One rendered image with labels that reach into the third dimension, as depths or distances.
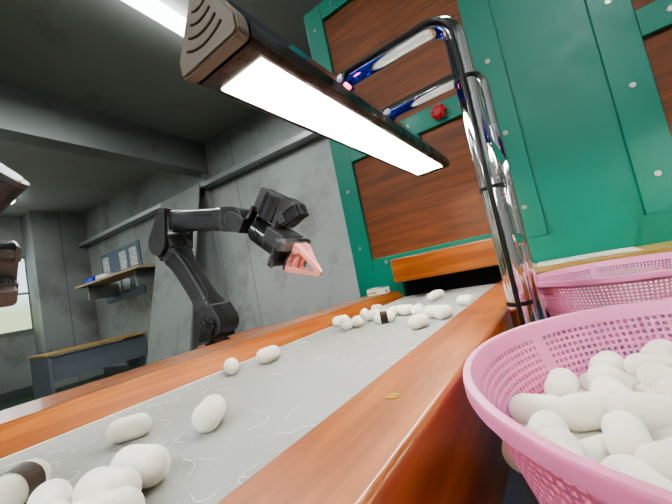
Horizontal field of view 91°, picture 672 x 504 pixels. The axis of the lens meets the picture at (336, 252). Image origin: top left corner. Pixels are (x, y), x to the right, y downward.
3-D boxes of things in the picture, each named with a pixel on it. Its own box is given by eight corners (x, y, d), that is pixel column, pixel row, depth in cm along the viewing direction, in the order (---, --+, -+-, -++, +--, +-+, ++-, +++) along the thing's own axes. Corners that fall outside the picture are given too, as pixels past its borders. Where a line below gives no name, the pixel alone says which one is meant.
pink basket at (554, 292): (667, 370, 34) (642, 279, 35) (504, 334, 60) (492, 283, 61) (856, 315, 38) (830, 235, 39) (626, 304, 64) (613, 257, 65)
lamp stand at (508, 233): (385, 394, 43) (319, 74, 47) (433, 350, 59) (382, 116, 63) (557, 400, 32) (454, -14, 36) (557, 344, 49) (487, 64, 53)
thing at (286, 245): (333, 258, 68) (302, 238, 73) (312, 260, 62) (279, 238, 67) (321, 286, 70) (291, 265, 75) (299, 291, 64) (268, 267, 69)
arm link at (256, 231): (289, 226, 76) (270, 214, 79) (272, 224, 71) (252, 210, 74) (278, 253, 77) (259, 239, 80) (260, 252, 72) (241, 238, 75)
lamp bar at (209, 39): (180, 80, 30) (167, 7, 31) (418, 178, 82) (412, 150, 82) (235, 29, 26) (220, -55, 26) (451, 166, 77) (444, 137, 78)
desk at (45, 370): (153, 374, 487) (147, 331, 493) (53, 409, 384) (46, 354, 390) (131, 375, 518) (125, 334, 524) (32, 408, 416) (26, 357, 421)
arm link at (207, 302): (243, 321, 83) (181, 228, 92) (223, 327, 77) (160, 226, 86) (229, 335, 85) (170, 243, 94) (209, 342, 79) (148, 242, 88)
